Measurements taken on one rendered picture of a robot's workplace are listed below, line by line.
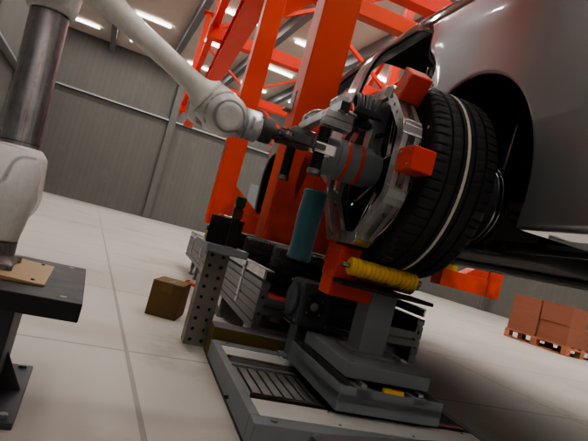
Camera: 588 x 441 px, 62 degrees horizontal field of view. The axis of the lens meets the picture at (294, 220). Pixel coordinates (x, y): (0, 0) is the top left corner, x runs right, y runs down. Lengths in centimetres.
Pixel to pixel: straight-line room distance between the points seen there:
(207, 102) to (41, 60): 50
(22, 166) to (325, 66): 135
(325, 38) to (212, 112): 113
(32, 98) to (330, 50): 124
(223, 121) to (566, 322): 727
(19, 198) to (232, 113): 52
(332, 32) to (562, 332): 656
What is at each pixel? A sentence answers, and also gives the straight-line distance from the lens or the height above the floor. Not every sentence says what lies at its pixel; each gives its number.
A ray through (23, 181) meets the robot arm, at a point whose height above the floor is 51.
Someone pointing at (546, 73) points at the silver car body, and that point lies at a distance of 172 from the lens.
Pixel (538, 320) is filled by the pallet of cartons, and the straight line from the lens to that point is 839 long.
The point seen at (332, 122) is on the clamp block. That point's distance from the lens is 150.
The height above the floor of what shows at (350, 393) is 15.
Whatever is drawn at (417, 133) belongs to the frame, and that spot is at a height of 94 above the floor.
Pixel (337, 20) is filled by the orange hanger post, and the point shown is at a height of 151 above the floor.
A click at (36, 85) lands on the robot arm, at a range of 152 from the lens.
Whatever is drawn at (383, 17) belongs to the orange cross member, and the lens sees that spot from 473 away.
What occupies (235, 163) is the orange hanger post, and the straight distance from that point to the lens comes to 401.
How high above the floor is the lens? 53
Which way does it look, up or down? 3 degrees up
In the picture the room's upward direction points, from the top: 15 degrees clockwise
